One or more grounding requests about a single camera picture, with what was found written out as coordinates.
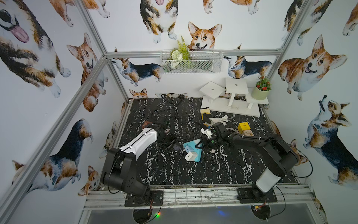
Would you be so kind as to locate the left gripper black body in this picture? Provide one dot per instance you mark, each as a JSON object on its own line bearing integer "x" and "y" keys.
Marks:
{"x": 170, "y": 141}

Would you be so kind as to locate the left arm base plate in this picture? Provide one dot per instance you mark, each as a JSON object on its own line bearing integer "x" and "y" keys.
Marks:
{"x": 150, "y": 198}

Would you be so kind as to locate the light blue plug adapter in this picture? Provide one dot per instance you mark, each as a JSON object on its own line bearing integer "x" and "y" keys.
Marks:
{"x": 188, "y": 149}

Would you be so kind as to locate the beige cube socket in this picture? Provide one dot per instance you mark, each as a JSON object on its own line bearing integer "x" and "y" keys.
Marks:
{"x": 247, "y": 133}

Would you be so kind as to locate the white fabric glove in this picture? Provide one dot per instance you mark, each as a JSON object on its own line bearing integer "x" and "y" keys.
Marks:
{"x": 223, "y": 120}

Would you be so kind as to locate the yellow cube socket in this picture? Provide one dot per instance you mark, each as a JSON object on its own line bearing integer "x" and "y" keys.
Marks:
{"x": 243, "y": 126}

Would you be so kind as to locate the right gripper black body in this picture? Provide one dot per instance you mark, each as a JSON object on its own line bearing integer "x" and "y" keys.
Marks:
{"x": 212, "y": 142}

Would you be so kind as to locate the teal triangular power strip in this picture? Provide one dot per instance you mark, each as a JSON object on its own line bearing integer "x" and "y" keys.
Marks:
{"x": 196, "y": 145}

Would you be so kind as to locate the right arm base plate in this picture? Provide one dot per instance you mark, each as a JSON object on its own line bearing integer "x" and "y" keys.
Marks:
{"x": 254, "y": 195}

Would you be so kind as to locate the green fern white flower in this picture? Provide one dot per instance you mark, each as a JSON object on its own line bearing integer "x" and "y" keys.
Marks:
{"x": 180, "y": 54}

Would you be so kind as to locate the green pot red flowers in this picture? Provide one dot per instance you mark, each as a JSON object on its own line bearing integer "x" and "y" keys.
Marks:
{"x": 262, "y": 88}

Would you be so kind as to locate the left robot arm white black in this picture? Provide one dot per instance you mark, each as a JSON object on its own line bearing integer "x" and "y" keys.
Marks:
{"x": 120, "y": 167}

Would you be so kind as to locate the white wire wall basket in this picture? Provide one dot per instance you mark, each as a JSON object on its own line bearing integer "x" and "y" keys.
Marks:
{"x": 201, "y": 61}

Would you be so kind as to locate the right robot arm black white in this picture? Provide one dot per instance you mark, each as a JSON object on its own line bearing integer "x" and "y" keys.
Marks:
{"x": 278, "y": 156}

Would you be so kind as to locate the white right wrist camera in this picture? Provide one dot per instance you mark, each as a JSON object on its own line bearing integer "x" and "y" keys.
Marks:
{"x": 207, "y": 132}

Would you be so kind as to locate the white square plug adapter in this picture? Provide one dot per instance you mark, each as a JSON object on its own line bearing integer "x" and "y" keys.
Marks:
{"x": 191, "y": 156}

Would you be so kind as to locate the dark red cube plug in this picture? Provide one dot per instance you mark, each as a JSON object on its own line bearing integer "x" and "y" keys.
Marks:
{"x": 147, "y": 124}

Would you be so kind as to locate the white wooden display stand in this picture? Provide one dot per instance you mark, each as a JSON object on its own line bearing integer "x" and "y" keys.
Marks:
{"x": 235, "y": 98}

